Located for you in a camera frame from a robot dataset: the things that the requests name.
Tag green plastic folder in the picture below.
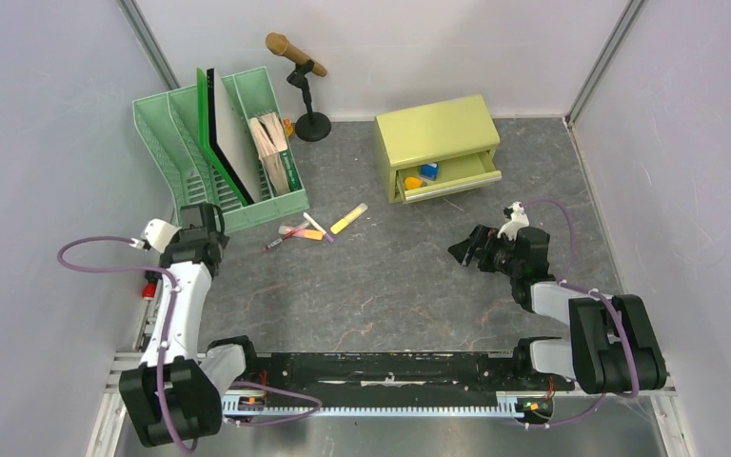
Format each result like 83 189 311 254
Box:
195 67 250 209

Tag white pen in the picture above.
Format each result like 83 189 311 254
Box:
303 211 334 243

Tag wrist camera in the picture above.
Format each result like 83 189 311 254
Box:
497 201 529 241
128 219 181 253

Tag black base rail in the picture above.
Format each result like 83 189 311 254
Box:
242 351 575 408

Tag red knob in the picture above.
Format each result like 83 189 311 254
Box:
141 270 160 301

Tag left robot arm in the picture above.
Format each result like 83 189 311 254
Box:
118 203 261 447

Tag blue eraser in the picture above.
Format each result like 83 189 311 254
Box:
419 163 439 181

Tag orange pink highlighter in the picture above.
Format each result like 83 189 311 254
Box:
278 226 325 241

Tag orange small box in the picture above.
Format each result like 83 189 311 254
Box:
404 176 425 190

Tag brown microphone on stand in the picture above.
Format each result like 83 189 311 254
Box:
266 32 331 142

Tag yellow-green drawer chest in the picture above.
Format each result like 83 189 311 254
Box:
374 94 502 204

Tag small orange object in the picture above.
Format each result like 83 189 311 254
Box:
283 118 294 138

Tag yellow highlighter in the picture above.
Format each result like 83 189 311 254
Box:
330 203 368 234

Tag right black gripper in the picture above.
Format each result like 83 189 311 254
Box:
446 225 522 278

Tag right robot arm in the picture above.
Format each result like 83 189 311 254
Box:
447 225 668 396

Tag mint green file organizer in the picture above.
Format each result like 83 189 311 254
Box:
132 67 310 234

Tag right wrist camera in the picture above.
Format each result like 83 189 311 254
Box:
497 201 529 241

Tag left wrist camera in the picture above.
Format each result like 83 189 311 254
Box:
128 219 181 253

